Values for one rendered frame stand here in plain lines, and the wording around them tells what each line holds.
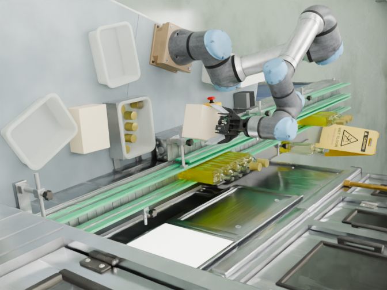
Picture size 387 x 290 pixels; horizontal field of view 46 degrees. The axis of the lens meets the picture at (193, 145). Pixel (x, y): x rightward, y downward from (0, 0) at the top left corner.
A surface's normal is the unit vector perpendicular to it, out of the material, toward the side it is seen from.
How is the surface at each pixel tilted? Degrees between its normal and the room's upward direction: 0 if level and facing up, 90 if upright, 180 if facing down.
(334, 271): 90
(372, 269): 90
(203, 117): 0
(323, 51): 66
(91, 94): 0
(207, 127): 0
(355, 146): 74
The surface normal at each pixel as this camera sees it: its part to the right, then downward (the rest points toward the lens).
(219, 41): 0.70, 0.00
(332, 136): -0.42, -0.29
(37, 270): -0.09, -0.97
